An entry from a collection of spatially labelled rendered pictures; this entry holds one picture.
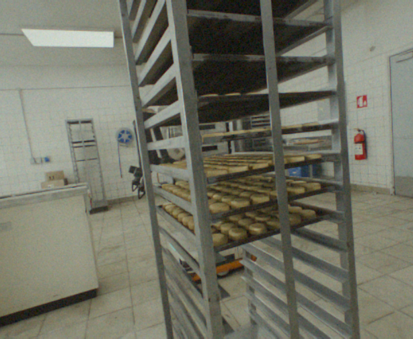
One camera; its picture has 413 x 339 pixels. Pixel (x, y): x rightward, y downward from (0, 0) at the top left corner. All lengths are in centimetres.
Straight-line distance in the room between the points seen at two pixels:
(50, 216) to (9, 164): 432
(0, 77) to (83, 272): 500
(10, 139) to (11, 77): 120
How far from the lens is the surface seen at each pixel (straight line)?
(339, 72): 86
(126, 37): 125
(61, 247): 237
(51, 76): 656
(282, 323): 136
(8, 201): 235
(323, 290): 105
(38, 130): 645
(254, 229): 76
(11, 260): 244
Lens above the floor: 113
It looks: 6 degrees down
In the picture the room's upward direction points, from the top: 7 degrees counter-clockwise
